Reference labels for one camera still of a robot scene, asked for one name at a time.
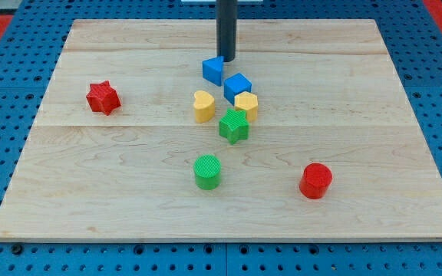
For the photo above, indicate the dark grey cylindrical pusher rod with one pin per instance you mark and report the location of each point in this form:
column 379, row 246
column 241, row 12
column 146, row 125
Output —
column 226, row 27

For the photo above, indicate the yellow heart block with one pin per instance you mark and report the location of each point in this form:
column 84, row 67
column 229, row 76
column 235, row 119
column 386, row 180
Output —
column 204, row 106

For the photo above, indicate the green star block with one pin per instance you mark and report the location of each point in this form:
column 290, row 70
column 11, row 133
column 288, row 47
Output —
column 234, row 126

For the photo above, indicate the red star block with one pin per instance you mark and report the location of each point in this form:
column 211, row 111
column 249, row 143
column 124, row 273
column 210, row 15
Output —
column 102, row 97

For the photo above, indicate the blue triangle block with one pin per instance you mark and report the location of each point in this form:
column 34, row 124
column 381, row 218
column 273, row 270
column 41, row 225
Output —
column 212, row 70

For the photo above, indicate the blue cube block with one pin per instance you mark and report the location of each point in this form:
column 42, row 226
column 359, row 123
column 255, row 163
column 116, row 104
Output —
column 235, row 85

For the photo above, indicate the yellow hexagon block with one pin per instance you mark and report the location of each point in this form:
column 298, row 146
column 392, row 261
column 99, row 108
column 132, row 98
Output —
column 249, row 103

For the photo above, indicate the light wooden board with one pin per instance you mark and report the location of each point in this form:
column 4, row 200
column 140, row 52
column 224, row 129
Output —
column 328, row 93

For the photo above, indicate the green cylinder block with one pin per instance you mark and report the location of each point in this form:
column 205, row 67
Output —
column 207, row 169

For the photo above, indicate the red cylinder block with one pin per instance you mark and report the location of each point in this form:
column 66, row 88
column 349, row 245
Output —
column 315, row 181

